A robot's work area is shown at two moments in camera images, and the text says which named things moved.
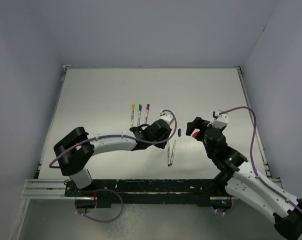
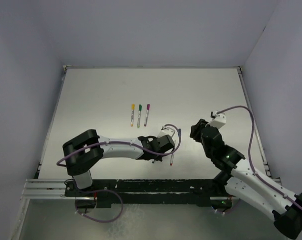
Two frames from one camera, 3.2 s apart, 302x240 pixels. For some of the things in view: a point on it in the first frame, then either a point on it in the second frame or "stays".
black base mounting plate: (204, 192) stays
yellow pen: (133, 108) stays
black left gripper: (166, 135) to (158, 158)
